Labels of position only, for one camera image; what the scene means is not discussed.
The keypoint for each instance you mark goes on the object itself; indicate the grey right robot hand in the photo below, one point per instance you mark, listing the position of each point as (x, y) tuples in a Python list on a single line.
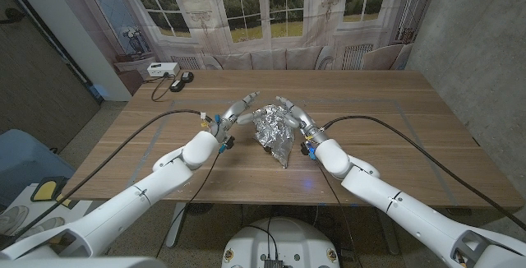
[(302, 120)]

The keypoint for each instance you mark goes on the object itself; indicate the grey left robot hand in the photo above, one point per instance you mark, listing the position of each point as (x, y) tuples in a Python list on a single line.
[(232, 116)]

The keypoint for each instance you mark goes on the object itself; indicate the aluminum foil sheet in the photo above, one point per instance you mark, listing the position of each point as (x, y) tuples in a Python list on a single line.
[(273, 132)]

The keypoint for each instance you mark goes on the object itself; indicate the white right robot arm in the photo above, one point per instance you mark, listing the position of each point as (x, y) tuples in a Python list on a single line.
[(411, 214)]

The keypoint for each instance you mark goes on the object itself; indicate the black power adapter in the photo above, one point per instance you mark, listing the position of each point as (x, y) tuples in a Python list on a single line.
[(187, 76), (176, 85)]

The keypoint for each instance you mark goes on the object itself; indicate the white power strip box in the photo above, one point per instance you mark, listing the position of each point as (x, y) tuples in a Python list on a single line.
[(162, 69)]

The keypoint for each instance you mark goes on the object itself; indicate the printed window backdrop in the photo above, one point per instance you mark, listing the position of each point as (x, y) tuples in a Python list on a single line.
[(267, 21)]

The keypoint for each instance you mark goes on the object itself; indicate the grey table leg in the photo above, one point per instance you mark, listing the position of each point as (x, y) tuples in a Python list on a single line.
[(388, 231), (176, 223)]

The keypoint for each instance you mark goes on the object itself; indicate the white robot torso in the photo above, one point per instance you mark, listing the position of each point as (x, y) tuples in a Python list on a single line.
[(281, 243)]

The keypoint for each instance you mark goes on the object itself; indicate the yellow and black pad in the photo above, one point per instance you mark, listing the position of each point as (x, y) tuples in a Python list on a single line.
[(45, 190)]

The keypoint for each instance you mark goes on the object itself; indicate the blue upholstered seat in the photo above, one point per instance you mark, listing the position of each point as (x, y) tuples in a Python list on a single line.
[(29, 161)]

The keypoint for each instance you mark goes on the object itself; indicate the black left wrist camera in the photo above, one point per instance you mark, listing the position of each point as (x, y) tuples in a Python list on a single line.
[(227, 144)]

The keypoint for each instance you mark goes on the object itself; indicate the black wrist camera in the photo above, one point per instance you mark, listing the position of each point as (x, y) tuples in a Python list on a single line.
[(227, 144), (307, 151)]

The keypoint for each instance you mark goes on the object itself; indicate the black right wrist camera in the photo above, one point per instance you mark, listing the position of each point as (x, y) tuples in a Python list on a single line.
[(307, 151)]

